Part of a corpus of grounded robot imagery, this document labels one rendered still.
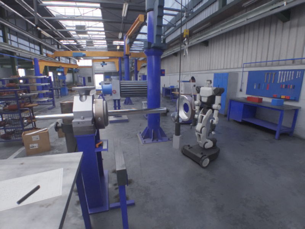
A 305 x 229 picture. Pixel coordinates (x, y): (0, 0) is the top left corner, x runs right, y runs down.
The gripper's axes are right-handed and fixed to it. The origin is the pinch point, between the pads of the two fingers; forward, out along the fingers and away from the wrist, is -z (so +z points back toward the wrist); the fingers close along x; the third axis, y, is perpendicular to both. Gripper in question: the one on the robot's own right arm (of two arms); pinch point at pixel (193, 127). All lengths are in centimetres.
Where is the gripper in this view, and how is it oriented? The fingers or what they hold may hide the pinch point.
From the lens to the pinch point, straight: 299.5
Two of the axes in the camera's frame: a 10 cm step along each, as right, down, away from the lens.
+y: 4.7, 2.1, -8.6
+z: 1.8, -9.7, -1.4
